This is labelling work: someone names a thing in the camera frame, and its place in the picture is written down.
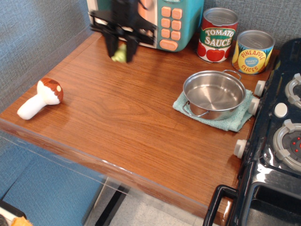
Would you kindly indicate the plush brown white mushroom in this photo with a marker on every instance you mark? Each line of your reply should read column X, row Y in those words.
column 49, row 92

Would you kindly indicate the grey stove knob upper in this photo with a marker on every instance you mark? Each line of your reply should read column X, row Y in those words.
column 259, row 88

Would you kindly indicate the teal dish cloth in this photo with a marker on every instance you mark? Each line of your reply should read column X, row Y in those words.
column 233, row 123

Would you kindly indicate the grey stove knob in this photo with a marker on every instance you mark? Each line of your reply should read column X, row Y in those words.
column 240, row 147
column 259, row 88
column 253, row 107

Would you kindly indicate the black toy stove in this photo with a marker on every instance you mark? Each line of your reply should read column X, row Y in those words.
column 269, row 178

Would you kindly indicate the tomato sauce can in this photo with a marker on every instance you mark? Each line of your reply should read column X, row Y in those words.
column 218, row 29

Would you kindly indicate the green handled metal spoon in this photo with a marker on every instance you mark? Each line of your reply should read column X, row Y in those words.
column 121, row 54

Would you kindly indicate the teal toy microwave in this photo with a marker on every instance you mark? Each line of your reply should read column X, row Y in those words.
column 176, row 21

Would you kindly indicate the pineapple slices can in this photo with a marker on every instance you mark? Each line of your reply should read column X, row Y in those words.
column 252, row 51

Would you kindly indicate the black orange object bottom left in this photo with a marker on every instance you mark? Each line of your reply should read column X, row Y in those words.
column 11, row 216

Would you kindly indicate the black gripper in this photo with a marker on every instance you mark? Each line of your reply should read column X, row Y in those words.
column 122, row 20

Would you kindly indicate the grey stove knob lower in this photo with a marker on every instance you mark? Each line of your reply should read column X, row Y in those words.
column 240, row 147

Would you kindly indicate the small steel pot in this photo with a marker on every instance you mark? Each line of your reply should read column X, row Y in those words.
column 213, row 95

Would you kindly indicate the grey stove knob middle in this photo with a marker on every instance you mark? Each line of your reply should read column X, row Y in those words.
column 253, row 107

